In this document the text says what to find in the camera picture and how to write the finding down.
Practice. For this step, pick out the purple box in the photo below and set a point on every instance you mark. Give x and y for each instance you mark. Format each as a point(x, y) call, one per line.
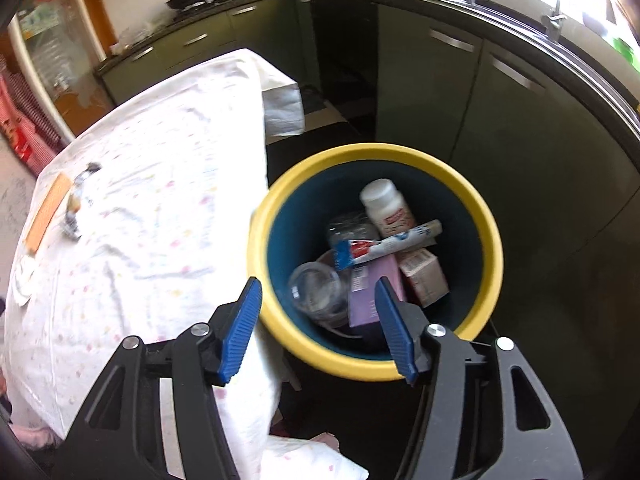
point(365, 302)

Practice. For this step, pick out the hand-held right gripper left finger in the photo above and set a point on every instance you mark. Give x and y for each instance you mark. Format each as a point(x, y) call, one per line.
point(240, 330)

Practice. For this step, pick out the crumpled foil wrapper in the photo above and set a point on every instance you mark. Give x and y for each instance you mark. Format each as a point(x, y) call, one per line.
point(75, 220)

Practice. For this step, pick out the yellow-rimmed trash bin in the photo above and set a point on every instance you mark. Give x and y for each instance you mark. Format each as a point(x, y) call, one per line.
point(375, 152)

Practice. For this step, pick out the dark green kitchen cabinets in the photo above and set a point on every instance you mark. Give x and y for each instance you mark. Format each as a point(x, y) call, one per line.
point(425, 85)

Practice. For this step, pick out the white carton with red stripe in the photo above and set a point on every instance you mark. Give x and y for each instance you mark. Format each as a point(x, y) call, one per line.
point(425, 275)

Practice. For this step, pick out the white dotted tablecloth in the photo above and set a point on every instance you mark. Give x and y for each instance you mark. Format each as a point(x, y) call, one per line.
point(150, 185)

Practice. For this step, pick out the metal faucet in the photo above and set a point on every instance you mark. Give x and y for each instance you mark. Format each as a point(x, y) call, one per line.
point(554, 20)

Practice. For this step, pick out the orange ribbed strip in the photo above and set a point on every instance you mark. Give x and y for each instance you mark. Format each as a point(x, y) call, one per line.
point(47, 210)

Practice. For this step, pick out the red and blue toothpaste tube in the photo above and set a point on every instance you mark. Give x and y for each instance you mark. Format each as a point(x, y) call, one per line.
point(385, 247)

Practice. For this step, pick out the crumpled white tissue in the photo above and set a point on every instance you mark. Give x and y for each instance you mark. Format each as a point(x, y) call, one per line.
point(24, 275)

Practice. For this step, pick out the clear plastic water bottle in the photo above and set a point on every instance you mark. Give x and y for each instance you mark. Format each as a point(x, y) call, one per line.
point(320, 292)

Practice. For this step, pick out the red and pink bags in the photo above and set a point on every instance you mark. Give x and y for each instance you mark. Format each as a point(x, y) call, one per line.
point(20, 125)

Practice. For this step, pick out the green object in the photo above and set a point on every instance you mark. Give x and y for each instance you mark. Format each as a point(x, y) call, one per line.
point(627, 52)

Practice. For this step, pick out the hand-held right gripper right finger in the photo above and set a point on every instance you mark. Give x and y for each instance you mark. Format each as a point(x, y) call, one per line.
point(397, 330)

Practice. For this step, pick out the white pill bottle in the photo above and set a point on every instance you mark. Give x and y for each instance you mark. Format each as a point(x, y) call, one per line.
point(385, 205)

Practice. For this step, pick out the glass door with wooden frame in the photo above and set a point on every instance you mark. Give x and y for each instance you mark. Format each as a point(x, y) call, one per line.
point(55, 50)

